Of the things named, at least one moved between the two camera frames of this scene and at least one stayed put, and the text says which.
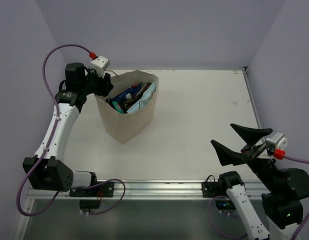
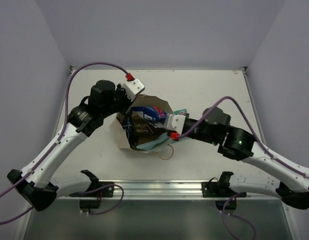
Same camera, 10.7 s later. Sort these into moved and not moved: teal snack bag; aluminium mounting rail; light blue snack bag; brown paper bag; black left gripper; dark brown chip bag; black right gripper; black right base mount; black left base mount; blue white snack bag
Moved: dark brown chip bag; light blue snack bag; blue white snack bag; black right gripper; black left gripper; teal snack bag; brown paper bag
Not moved: black left base mount; aluminium mounting rail; black right base mount
